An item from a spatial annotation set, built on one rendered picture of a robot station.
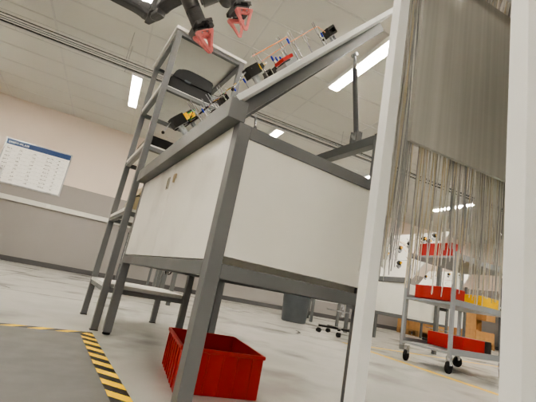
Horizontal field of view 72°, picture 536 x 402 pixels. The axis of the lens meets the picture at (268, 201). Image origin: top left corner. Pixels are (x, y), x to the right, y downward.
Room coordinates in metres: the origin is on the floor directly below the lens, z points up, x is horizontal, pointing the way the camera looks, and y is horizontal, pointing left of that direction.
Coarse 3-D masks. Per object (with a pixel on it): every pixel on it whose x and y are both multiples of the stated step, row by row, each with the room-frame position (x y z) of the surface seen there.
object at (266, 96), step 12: (360, 36) 1.33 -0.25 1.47; (372, 36) 1.37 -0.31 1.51; (336, 48) 1.28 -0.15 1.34; (348, 48) 1.31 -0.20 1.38; (324, 60) 1.25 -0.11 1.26; (336, 60) 1.53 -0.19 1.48; (300, 72) 1.21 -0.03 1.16; (312, 72) 1.23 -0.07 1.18; (276, 84) 1.16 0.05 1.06; (288, 84) 1.19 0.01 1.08; (264, 96) 1.15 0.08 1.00; (276, 96) 1.17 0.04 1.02; (252, 108) 1.13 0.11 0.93
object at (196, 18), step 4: (192, 8) 1.09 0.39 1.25; (196, 8) 1.10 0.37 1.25; (200, 8) 1.11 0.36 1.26; (188, 12) 1.10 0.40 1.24; (192, 12) 1.10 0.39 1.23; (196, 12) 1.10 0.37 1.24; (200, 12) 1.11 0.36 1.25; (188, 16) 1.11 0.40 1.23; (192, 16) 1.11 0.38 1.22; (196, 16) 1.10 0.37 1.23; (200, 16) 1.11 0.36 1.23; (192, 20) 1.11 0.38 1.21; (196, 20) 1.08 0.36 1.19; (200, 20) 1.09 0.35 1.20; (204, 20) 1.09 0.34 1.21; (208, 20) 1.10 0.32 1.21; (212, 20) 1.10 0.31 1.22; (192, 24) 1.12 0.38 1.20; (196, 24) 1.10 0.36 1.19; (200, 24) 1.11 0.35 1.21; (192, 28) 1.13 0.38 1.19; (196, 28) 1.12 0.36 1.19; (200, 28) 1.13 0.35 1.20
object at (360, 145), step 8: (360, 136) 1.37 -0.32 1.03; (376, 136) 1.26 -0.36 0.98; (352, 144) 1.37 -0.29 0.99; (360, 144) 1.33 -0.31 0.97; (368, 144) 1.29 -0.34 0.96; (328, 152) 1.50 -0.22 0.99; (336, 152) 1.45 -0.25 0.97; (344, 152) 1.41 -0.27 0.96; (352, 152) 1.39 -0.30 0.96; (360, 152) 1.37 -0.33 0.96
